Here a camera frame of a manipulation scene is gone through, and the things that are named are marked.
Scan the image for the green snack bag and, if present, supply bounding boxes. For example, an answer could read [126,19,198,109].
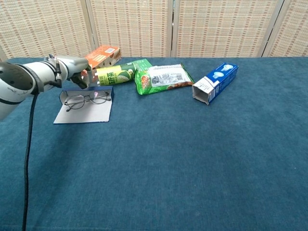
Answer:
[134,63,195,95]

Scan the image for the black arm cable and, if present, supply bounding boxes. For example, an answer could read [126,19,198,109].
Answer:
[21,92,39,231]

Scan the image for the green tea bottle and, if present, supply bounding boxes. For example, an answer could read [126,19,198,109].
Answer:
[89,64,136,87]

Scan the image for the blue table cloth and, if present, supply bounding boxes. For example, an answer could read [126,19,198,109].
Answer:
[0,56,308,231]

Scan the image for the thin-framed eyeglasses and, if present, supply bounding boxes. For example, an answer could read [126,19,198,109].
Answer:
[64,91,112,112]

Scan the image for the blue glasses case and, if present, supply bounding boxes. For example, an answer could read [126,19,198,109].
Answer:
[53,86,115,125]

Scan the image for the small green sachet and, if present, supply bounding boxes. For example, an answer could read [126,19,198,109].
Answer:
[125,59,154,72]

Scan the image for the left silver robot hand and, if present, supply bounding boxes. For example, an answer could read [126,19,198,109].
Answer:
[56,55,92,90]

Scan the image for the woven bamboo folding screen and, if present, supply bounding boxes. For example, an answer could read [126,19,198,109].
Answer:
[0,0,308,62]

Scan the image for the orange carton box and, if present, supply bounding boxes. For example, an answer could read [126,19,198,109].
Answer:
[84,45,122,69]

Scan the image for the blue light bulb box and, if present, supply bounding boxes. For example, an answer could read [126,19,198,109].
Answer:
[192,62,240,106]

